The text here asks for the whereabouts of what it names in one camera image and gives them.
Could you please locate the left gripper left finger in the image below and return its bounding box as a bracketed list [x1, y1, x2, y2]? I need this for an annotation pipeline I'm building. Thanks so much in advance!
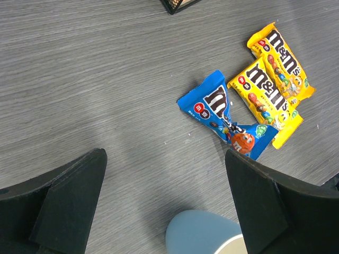
[1, 148, 108, 253]

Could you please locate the yellow candy bag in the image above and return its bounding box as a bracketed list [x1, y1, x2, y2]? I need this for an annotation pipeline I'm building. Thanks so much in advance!
[227, 57, 303, 149]
[247, 22, 316, 107]

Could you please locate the twisted blue candy bag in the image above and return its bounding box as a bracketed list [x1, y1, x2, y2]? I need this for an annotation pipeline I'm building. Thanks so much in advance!
[177, 70, 278, 160]

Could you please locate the black wire wooden shelf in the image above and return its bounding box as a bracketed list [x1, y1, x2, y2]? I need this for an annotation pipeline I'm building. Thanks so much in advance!
[160, 0, 201, 15]

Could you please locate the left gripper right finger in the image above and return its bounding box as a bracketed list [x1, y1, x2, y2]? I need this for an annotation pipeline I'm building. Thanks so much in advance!
[225, 149, 338, 253]

